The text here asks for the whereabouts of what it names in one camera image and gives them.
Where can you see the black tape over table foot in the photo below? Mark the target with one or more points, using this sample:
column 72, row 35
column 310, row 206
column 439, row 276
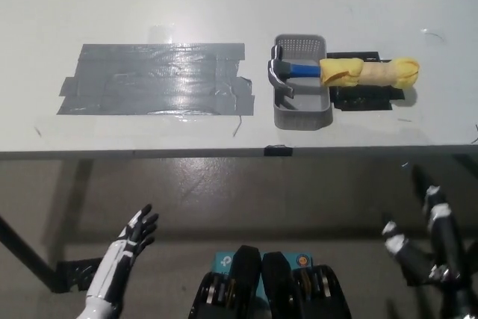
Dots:
column 80, row 272

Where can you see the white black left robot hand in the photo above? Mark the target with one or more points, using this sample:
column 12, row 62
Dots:
column 128, row 244

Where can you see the large grey duct tape patch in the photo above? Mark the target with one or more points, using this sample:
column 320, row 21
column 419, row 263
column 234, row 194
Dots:
column 149, row 80

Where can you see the clear tape piece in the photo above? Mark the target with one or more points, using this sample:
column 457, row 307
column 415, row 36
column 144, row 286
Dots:
column 160, row 31

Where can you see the blue hammer with yellow foam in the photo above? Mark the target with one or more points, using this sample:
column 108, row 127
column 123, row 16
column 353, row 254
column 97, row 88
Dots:
column 306, row 70

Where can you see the black teal robot torso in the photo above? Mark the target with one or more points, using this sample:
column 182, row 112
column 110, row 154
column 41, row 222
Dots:
column 272, row 289

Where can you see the black metal table leg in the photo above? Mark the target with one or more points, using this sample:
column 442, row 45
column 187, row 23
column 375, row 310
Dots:
column 26, row 250

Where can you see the short black tape strip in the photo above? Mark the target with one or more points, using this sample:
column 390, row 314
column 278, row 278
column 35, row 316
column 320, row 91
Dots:
column 278, row 151

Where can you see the small black tape patch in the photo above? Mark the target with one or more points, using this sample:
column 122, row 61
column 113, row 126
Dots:
column 358, row 101

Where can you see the grey perforated plastic basket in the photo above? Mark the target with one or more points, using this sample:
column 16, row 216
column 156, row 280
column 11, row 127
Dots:
column 298, row 110

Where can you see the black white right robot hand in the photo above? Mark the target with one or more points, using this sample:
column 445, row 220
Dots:
column 442, row 237

